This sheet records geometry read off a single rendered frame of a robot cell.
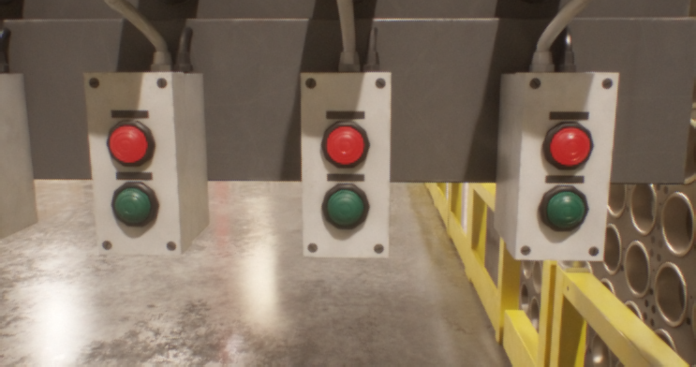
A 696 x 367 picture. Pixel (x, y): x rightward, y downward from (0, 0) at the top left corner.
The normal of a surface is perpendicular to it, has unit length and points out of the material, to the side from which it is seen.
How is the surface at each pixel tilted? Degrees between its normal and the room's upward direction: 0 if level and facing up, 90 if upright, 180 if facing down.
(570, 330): 90
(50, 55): 90
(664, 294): 68
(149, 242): 90
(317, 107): 90
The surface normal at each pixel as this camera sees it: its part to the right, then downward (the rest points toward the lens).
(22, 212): 1.00, 0.00
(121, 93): -0.04, 0.18
